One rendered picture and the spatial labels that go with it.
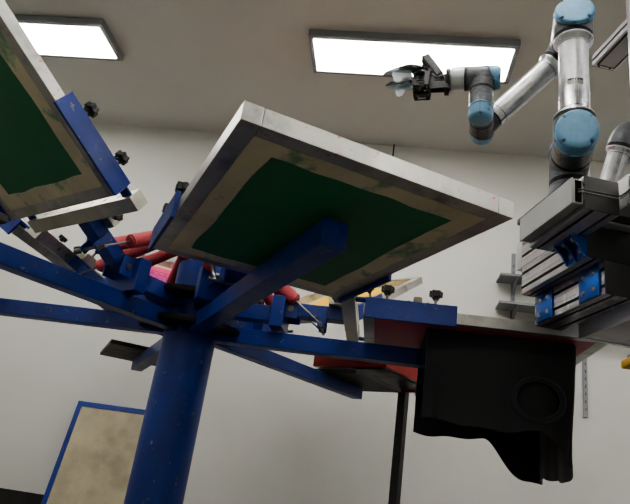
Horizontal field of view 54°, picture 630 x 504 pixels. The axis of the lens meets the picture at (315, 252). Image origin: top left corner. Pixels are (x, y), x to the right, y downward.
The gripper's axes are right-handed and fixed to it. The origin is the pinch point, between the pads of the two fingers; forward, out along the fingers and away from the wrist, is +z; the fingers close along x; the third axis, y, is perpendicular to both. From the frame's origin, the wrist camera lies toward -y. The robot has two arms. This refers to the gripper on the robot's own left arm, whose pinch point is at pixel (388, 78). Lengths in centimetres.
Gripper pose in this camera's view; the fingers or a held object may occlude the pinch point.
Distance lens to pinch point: 211.4
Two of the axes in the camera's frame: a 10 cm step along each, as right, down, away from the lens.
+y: -1.7, 8.6, -4.8
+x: 2.3, 5.0, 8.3
